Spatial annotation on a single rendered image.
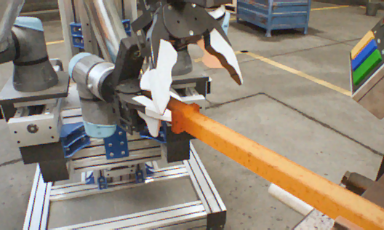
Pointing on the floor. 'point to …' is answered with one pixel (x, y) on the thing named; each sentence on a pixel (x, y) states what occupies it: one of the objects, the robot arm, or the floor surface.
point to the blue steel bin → (275, 14)
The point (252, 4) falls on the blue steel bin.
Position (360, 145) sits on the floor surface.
